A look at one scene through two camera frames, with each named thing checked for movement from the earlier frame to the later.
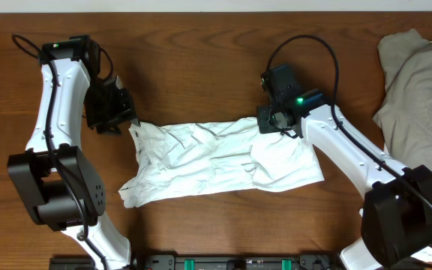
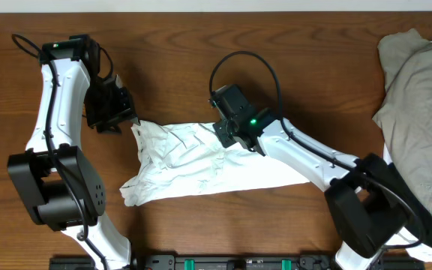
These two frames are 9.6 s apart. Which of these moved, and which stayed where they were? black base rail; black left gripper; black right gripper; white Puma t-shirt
Moved: black right gripper
Stayed: black left gripper; black base rail; white Puma t-shirt
